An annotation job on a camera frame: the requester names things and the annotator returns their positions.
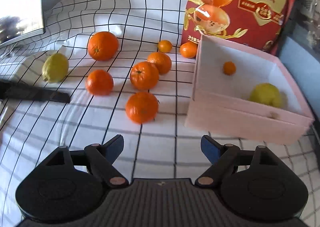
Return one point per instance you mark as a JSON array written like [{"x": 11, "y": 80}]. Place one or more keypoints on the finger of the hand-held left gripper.
[{"x": 37, "y": 93}]

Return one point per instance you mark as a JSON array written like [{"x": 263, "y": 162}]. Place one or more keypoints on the white black checked cloth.
[{"x": 150, "y": 142}]

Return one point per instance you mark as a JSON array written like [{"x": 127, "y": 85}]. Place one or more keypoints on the glass panel computer case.
[{"x": 305, "y": 4}]

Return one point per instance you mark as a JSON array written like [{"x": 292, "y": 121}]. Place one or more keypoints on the computer monitor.
[{"x": 20, "y": 4}]

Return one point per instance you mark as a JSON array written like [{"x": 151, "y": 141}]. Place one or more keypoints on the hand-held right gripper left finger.
[{"x": 116, "y": 147}]

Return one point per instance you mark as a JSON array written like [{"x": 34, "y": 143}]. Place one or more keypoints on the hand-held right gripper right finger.
[{"x": 210, "y": 148}]

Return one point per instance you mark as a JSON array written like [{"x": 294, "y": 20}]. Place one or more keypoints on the small mandarin orange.
[
  {"x": 229, "y": 68},
  {"x": 165, "y": 46}
]

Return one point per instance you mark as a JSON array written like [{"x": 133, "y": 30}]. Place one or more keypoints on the green pear front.
[{"x": 266, "y": 94}]

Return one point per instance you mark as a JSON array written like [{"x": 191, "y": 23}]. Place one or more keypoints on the large orange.
[{"x": 102, "y": 45}]

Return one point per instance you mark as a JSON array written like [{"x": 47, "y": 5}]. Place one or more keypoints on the pink cardboard box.
[{"x": 225, "y": 122}]

